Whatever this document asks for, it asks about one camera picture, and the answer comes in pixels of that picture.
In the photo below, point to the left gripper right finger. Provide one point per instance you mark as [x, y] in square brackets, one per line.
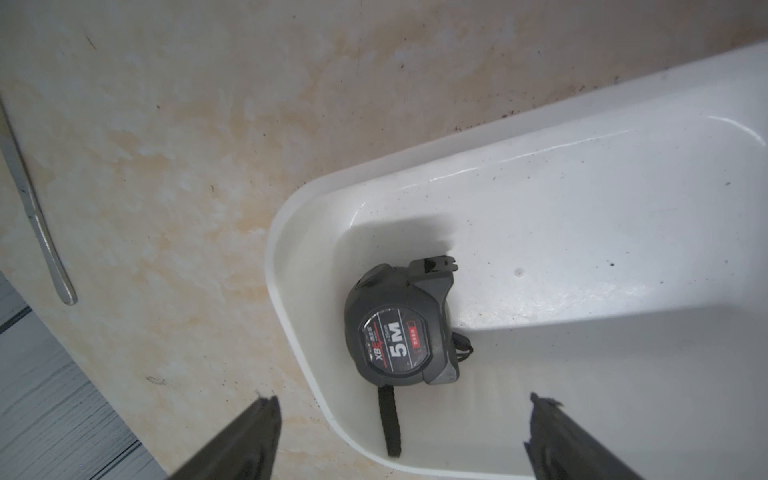
[559, 448]

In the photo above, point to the dark grey 5M tape measure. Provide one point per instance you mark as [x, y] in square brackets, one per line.
[398, 333]

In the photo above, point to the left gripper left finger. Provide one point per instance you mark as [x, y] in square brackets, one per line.
[244, 449]

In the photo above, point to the white plastic storage box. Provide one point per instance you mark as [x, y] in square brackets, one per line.
[612, 255]

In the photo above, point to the metal butter knife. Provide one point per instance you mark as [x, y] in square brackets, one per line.
[15, 163]

